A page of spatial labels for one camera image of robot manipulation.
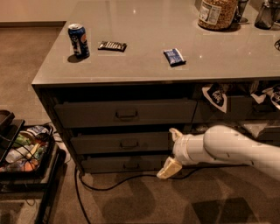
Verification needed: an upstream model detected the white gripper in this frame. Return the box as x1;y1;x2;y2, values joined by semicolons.
157;128;193;179

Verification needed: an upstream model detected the grey drawer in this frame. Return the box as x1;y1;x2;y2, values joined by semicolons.
192;95;280;123
71;132;173;154
54;99;197;128
189;124;280;146
81;155;168;173

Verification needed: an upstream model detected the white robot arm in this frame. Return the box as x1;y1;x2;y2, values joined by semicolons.
157;125;280;180

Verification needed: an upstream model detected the white plastic bag in drawer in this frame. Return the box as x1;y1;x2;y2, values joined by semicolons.
240;121;268;138

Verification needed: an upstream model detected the grey drawer cabinet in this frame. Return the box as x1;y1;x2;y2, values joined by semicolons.
32;0;279;172

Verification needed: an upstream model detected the black white chip bag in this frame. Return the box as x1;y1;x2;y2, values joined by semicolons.
251;84;280;110
202;83;228;113

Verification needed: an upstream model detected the blue snack packet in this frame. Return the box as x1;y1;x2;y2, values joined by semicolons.
164;48;186;67

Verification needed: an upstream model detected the dark striped snack bar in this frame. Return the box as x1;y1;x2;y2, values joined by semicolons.
98;41;127;53

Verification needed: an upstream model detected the white blue packet in tray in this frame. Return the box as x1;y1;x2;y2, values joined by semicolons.
20;125;50;141

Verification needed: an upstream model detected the large jar of nuts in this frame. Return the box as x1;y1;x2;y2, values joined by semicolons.
198;0;238;31

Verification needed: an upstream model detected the black cart with trays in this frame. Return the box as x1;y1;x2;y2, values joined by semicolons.
0;110;67;224

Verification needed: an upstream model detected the orange snack in tray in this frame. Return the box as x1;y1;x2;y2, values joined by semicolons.
24;159;39;172

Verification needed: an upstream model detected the blue Pepsi soda can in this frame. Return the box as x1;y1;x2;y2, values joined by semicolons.
68;24;90;59

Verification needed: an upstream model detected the dark metallic kettle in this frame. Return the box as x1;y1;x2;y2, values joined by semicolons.
255;0;280;30

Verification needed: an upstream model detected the dark glass stem base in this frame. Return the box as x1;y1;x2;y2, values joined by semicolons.
233;0;249;23

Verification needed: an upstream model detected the black floor cable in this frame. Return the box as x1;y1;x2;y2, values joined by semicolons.
73;165;205;224

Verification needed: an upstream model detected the dark wire object on counter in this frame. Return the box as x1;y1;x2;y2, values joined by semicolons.
274;39;280;51

